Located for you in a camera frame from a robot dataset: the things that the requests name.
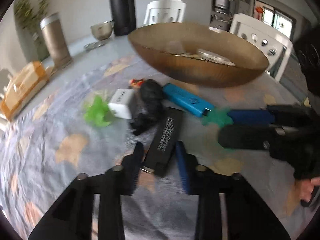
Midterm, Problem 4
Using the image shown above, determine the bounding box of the dark green plastic toy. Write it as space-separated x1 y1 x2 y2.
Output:
201 107 234 153

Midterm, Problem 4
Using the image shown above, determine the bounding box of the blue rectangular lighter box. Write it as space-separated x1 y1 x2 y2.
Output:
162 83 215 118

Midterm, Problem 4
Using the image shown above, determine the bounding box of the amber ribbed glass bowl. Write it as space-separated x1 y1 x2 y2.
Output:
128 22 269 88

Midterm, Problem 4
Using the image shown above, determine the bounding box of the black rectangular box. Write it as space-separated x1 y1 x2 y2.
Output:
141 107 184 177

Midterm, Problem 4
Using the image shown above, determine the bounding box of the black-haired doll figure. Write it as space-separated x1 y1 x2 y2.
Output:
130 79 165 136

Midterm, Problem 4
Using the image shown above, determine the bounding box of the light green plastic toy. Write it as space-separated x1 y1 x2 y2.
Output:
84 95 112 127

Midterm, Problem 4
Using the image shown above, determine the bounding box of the white charger cube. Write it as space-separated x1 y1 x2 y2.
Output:
108 89 137 120

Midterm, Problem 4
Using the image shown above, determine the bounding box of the clear plastic measuring cup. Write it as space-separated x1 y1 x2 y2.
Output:
181 49 235 66

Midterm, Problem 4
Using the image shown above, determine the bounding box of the person right hand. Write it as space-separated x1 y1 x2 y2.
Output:
296 177 320 203

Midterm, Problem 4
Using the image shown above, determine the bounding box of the white chair right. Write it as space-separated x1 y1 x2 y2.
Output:
229 14 293 81

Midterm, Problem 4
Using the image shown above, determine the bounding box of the white chair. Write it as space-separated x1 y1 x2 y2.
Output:
143 0 186 25
229 14 293 81

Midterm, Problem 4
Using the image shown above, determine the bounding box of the patterned tablecloth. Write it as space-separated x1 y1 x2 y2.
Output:
1 56 317 239

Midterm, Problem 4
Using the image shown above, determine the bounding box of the white chair middle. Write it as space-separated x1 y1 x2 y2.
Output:
143 0 186 25

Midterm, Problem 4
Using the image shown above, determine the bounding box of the orange tissue pack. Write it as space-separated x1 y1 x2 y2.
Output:
1 61 49 121

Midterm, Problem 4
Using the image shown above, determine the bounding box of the champagne tumbler bottle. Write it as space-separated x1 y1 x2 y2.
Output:
40 12 73 69

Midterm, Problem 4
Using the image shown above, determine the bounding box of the small ceramic cup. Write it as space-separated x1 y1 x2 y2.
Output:
90 21 113 41

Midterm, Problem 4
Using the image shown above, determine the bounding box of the crumpled foil wrapper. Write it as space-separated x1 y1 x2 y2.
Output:
84 41 107 51

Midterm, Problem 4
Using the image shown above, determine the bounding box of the black thermos flask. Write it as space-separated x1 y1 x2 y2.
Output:
110 0 136 36

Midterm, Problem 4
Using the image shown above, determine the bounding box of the vase with flowers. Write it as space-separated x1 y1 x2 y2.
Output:
14 0 49 61

